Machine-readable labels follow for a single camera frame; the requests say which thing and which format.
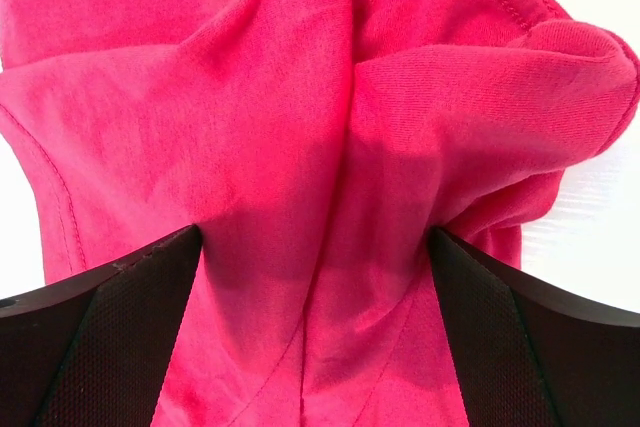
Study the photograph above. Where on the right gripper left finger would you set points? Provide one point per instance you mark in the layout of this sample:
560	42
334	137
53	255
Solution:
94	349

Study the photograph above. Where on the bright red t shirt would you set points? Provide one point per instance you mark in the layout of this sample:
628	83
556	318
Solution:
314	142

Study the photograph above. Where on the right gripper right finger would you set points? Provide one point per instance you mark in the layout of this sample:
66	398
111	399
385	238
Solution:
527	353

